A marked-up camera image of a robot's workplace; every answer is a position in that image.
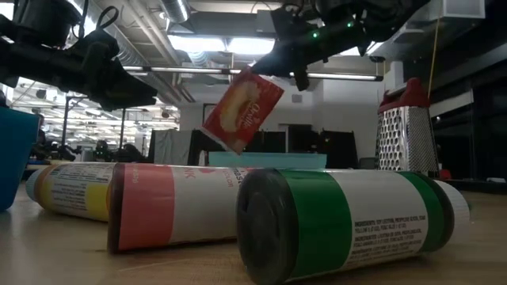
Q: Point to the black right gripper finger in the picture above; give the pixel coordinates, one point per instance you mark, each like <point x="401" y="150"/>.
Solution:
<point x="279" y="61"/>
<point x="302" y="77"/>

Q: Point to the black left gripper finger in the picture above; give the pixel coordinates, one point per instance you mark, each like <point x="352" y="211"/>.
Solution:
<point x="123" y="91"/>

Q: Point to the red popcorn bag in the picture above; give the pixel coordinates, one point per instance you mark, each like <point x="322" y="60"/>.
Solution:
<point x="241" y="111"/>

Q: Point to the blue plastic bin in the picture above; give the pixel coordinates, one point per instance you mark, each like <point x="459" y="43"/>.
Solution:
<point x="16" y="158"/>

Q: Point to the pink food colour bottle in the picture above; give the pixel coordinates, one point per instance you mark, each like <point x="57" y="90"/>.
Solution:
<point x="158" y="206"/>

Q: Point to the green food colour bottle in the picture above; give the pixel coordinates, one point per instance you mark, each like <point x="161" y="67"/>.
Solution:
<point x="317" y="221"/>

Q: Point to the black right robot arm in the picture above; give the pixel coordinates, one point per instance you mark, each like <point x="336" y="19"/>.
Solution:
<point x="380" y="16"/>

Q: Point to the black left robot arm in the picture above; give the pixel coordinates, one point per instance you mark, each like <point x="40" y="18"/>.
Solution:
<point x="43" y="20"/>

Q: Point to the black background robot rig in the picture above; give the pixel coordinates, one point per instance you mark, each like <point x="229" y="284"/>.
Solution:
<point x="105" y="151"/>

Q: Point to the overhead LED light bar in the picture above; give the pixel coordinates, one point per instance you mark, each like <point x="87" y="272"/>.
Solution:
<point x="190" y="70"/>

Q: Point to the grey hanging cloth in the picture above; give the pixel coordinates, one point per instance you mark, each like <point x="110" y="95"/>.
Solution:
<point x="170" y="146"/>

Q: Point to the black partition panels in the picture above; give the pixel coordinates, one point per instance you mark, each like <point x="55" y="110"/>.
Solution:
<point x="336" y="146"/>

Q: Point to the teal translucent plastic container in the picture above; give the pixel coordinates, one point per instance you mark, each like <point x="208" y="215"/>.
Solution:
<point x="277" y="160"/>

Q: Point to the grey wall vent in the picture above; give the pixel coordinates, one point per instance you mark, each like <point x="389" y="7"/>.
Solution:
<point x="297" y="98"/>

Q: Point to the black metal stand frame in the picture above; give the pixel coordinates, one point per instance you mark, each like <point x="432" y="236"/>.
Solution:
<point x="66" y="118"/>

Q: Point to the silver ceiling duct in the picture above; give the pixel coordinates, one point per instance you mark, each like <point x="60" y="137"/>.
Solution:
<point x="176" y="10"/>

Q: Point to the white ceiling duct box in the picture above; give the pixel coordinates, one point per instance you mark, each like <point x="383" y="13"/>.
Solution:
<point x="463" y="8"/>

